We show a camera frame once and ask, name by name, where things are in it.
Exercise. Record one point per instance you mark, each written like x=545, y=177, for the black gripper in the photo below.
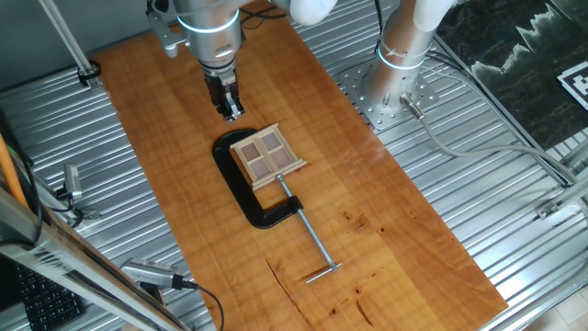
x=219, y=89

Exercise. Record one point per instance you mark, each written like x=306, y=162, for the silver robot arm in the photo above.
x=211, y=41

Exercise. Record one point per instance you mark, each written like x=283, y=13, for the black metal C-clamp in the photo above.
x=239, y=193

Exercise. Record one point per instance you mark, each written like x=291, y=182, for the aluminium pole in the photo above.
x=64, y=34

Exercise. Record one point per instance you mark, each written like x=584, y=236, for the orange tube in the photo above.
x=9, y=172

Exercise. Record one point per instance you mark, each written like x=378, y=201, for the black keyboard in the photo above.
x=46, y=301

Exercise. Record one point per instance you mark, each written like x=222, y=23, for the dark marble pattern board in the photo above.
x=528, y=92

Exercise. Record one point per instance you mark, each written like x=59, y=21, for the black white marker tag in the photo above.
x=576, y=85

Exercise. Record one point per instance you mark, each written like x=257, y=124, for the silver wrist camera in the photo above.
x=161, y=32

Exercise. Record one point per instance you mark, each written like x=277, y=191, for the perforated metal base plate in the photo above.
x=381, y=117

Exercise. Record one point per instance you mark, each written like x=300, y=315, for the small silver camera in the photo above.
x=72, y=181

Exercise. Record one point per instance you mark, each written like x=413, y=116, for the black camera lead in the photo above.
x=188, y=284

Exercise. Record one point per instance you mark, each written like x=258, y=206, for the silver camera with black plug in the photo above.
x=147, y=272

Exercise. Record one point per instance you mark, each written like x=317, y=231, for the aluminium frame beam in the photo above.
x=69, y=264

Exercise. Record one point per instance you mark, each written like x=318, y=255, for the small metal corner bracket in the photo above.
x=546, y=210

